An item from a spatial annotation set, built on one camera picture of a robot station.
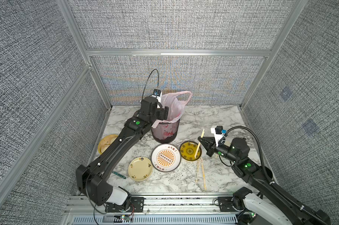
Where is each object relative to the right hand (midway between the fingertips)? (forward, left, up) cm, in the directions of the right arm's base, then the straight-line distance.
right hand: (200, 135), depth 70 cm
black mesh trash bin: (+9, +18, -12) cm, 23 cm away
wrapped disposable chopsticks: (-9, -2, -26) cm, 28 cm away
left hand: (+15, +19, +6) cm, 25 cm away
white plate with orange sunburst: (-1, +18, -26) cm, 31 cm away
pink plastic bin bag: (+22, +11, -3) cm, 25 cm away
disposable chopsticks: (-11, -5, -26) cm, 28 cm away
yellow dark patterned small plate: (+4, +3, -27) cm, 27 cm away
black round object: (-13, -39, -18) cm, 45 cm away
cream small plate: (-8, +33, -25) cm, 42 cm away
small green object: (-12, +46, -26) cm, 54 cm away
